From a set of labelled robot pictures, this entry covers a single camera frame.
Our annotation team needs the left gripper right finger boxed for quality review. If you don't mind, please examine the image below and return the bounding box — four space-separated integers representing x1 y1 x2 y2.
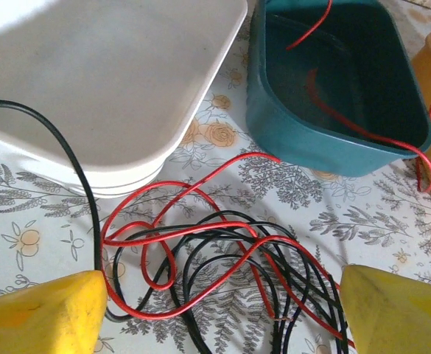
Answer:
339 264 431 354

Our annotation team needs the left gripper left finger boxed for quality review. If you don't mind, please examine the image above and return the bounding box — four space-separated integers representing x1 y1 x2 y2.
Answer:
0 270 108 354

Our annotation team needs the tangle of coloured wires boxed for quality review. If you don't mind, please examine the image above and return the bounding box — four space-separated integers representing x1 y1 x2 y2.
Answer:
99 151 356 350

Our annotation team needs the black cable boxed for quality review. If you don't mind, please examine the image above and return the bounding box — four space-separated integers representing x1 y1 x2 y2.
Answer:
0 99 153 324
111 209 349 354

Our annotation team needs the red cable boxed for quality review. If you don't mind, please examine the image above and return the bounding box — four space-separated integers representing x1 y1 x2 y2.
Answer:
285 0 431 193

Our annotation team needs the teal plastic bin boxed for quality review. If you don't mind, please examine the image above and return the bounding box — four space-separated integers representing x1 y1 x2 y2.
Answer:
245 0 431 178

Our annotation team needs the white plastic bin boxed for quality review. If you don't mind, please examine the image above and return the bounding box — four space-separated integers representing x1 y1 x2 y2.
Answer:
0 0 248 200

